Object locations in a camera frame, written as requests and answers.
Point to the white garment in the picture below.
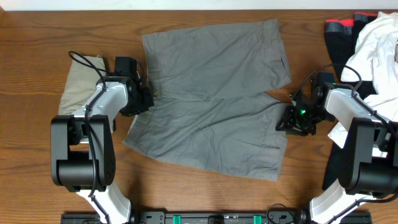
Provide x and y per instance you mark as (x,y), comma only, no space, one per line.
(375,60)

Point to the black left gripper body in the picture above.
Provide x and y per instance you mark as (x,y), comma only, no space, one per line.
(143,101)

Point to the dark grey shorts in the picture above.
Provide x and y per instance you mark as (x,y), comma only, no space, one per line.
(212,108)

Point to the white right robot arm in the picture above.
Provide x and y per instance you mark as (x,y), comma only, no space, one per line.
(368,161)

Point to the black and red garment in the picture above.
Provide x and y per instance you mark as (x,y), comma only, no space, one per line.
(340,39)

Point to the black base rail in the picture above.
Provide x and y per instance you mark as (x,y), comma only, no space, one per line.
(272,215)

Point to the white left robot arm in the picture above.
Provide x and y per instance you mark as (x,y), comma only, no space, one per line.
(81,144)

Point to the light khaki green shorts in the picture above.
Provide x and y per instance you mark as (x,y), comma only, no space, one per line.
(79,88)

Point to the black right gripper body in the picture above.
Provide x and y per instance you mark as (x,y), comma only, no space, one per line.
(304,120)

